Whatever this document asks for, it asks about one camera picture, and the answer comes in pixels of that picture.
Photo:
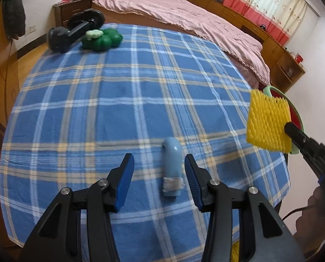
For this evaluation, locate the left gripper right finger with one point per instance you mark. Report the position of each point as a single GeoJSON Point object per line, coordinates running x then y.
{"type": "Point", "coordinates": [262, 234]}

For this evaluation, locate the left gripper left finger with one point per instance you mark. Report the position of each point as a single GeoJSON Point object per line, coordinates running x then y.
{"type": "Point", "coordinates": [57, 235]}

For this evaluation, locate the yellow foam net sleeve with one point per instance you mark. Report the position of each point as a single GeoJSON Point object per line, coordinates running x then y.
{"type": "Point", "coordinates": [235, 252]}

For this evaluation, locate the person's right hand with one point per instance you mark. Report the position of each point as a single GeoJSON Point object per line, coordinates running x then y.
{"type": "Point", "coordinates": [310, 226]}

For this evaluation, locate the red bin with green rim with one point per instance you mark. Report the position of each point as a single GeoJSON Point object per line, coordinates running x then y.
{"type": "Point", "coordinates": [295, 117]}

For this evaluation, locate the long wooden cabinet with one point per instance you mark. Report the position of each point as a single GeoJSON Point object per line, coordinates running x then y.
{"type": "Point", "coordinates": [284, 70]}

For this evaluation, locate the light blue plastic tube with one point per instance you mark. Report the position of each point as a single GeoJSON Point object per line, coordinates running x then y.
{"type": "Point", "coordinates": [172, 182]}

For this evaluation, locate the red box on shelf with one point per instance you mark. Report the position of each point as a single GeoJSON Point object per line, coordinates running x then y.
{"type": "Point", "coordinates": [298, 58]}

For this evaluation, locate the wooden wardrobe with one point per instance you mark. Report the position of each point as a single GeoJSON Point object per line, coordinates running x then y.
{"type": "Point", "coordinates": [9, 82]}

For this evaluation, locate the floral red-bottom curtain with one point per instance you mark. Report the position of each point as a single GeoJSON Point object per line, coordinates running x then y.
{"type": "Point", "coordinates": [281, 18]}

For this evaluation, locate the blue plaid blanket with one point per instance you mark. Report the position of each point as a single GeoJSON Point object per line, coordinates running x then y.
{"type": "Point", "coordinates": [80, 112]}

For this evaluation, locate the green clover-shaped toy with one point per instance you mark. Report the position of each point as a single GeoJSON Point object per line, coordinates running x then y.
{"type": "Point", "coordinates": [101, 40]}

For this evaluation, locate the pink bedspread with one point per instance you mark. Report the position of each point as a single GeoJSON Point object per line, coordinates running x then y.
{"type": "Point", "coordinates": [162, 9]}

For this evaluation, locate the dark wooden nightstand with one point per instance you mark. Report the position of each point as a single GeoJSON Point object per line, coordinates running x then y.
{"type": "Point", "coordinates": [64, 11]}

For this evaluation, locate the black jacket hanging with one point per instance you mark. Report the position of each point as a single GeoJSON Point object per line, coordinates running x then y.
{"type": "Point", "coordinates": [14, 18]}

